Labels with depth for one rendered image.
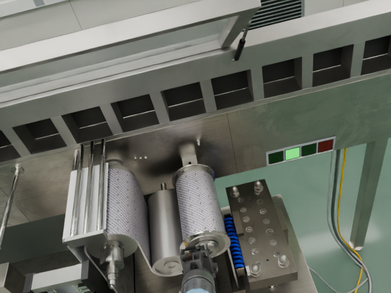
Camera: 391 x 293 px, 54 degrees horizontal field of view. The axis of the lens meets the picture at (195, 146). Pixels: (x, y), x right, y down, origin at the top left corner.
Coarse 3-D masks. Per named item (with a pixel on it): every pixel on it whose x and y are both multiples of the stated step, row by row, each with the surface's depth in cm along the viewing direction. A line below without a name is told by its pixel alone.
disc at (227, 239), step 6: (192, 234) 107; (198, 234) 107; (204, 234) 107; (210, 234) 108; (216, 234) 108; (222, 234) 108; (186, 240) 108; (228, 240) 111; (180, 246) 110; (228, 246) 113; (222, 252) 115
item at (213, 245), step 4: (204, 240) 109; (208, 240) 109; (212, 240) 109; (196, 244) 109; (200, 244) 108; (208, 244) 108; (212, 244) 108; (216, 244) 109; (208, 248) 109; (212, 248) 109; (216, 248) 109; (212, 252) 111; (216, 252) 111; (212, 256) 112
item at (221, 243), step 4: (184, 172) 126; (200, 236) 107; (204, 236) 107; (208, 236) 107; (212, 236) 108; (216, 236) 108; (192, 240) 108; (196, 240) 108; (200, 240) 108; (216, 240) 109; (220, 240) 110; (224, 240) 110; (188, 244) 109; (192, 244) 109; (220, 244) 111; (224, 244) 112; (220, 248) 113
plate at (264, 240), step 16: (240, 192) 149; (256, 192) 149; (240, 208) 144; (256, 208) 143; (272, 208) 142; (256, 224) 138; (272, 224) 137; (240, 240) 135; (256, 240) 134; (272, 240) 133; (256, 256) 130; (272, 256) 129; (288, 256) 128; (272, 272) 125; (288, 272) 124; (256, 288) 128
